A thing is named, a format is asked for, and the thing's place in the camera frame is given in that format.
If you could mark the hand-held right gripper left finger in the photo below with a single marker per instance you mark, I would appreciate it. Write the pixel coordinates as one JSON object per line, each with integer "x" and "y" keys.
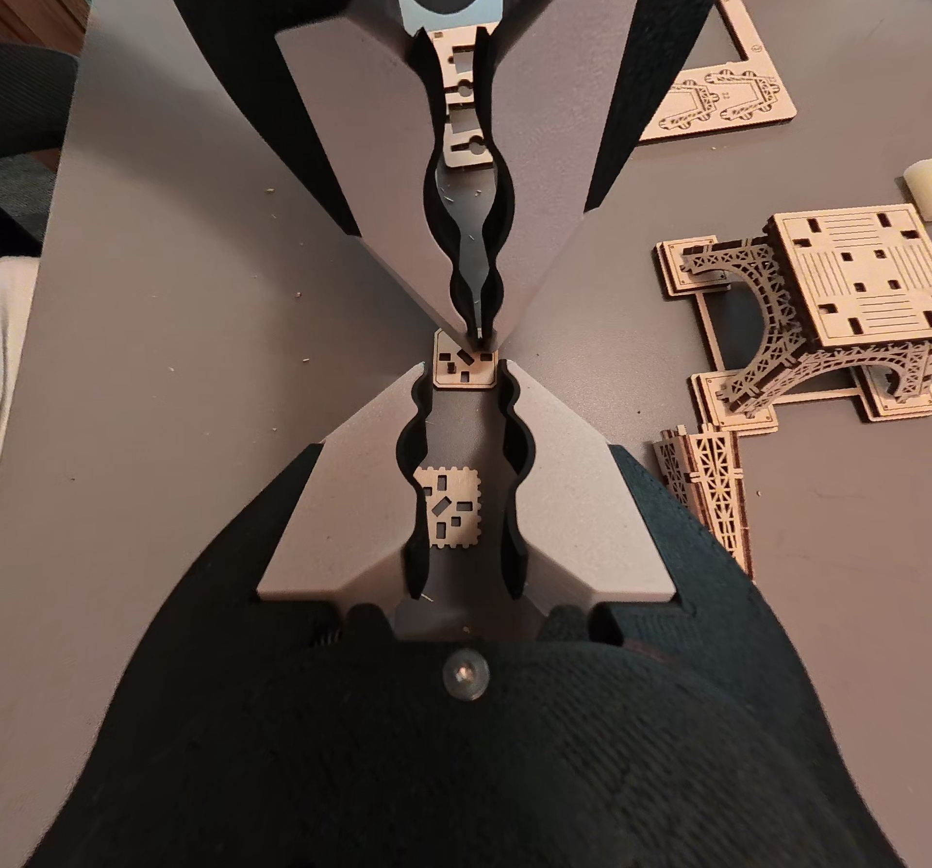
{"x": 342, "y": 518}

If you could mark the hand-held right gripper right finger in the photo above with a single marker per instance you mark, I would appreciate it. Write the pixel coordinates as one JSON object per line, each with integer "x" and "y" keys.
{"x": 590, "y": 518}

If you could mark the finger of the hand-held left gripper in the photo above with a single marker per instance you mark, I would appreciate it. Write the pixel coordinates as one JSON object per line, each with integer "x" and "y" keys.
{"x": 349, "y": 118}
{"x": 560, "y": 118}

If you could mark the small toothed wooden square plate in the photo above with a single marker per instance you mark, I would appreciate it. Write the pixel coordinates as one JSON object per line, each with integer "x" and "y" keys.
{"x": 455, "y": 540}

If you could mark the wooden tower model spire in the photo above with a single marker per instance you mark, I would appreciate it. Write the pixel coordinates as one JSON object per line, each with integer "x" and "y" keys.
{"x": 713, "y": 475}

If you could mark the small rounded wooden square plate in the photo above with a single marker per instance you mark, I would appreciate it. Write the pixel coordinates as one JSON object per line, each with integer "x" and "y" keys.
{"x": 448, "y": 376}

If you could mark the grey desk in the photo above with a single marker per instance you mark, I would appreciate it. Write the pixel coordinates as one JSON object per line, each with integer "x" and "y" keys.
{"x": 182, "y": 300}

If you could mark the laser-cut wooden parts sheet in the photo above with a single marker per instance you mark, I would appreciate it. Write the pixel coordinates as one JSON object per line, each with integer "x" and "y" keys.
{"x": 692, "y": 118}

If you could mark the wooden tower model base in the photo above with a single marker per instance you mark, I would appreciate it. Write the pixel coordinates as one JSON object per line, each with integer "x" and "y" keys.
{"x": 895, "y": 314}

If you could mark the white wax cylinder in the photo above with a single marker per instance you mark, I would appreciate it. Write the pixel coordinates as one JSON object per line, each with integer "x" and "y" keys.
{"x": 921, "y": 191}

